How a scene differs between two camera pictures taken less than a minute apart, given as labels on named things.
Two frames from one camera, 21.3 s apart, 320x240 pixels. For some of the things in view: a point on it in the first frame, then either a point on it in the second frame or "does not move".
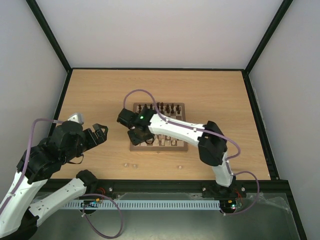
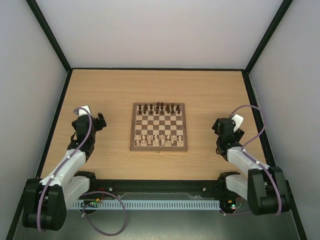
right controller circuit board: [231, 204] does not move
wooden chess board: [161, 142] does not move
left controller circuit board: [89, 203] does not move
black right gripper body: [136, 136] to [240, 133]
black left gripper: [102, 137] to [99, 125]
